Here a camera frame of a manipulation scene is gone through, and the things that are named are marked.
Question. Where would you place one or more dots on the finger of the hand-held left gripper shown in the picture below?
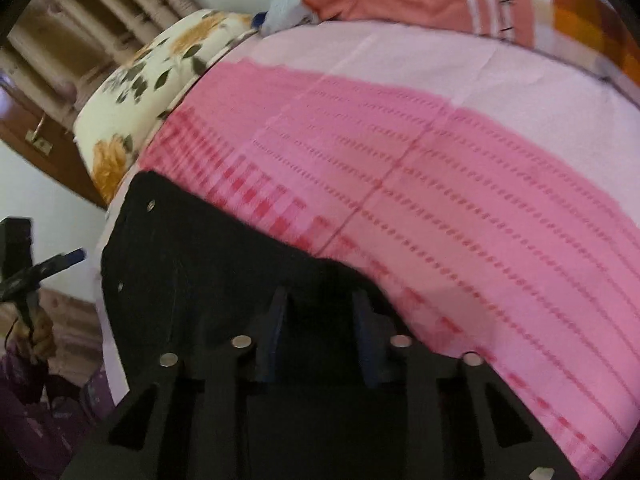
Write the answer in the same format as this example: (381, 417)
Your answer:
(60, 261)

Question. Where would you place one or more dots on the brown wooden door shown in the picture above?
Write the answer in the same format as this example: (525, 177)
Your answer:
(60, 160)

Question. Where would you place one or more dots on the floral cream pillow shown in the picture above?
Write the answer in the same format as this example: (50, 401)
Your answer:
(130, 110)

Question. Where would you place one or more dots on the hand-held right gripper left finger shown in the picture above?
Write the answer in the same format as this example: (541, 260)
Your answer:
(274, 330)

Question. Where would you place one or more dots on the beige floral curtain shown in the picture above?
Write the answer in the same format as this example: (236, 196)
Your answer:
(60, 35)

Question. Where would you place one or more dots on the pink checked bedsheet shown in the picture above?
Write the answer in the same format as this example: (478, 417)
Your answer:
(450, 185)

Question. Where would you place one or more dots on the person's left hand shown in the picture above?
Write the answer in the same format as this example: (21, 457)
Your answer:
(40, 340)

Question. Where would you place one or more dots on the dark blue cloth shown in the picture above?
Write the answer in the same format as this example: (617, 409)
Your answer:
(258, 21)

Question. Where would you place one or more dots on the metal door latch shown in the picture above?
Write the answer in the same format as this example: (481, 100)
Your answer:
(39, 137)

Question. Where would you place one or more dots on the person's purple clothing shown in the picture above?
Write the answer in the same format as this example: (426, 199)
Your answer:
(30, 425)

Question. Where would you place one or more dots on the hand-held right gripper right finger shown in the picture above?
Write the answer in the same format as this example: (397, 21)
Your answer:
(367, 335)

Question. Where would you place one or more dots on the black pants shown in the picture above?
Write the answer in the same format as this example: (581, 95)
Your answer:
(200, 260)

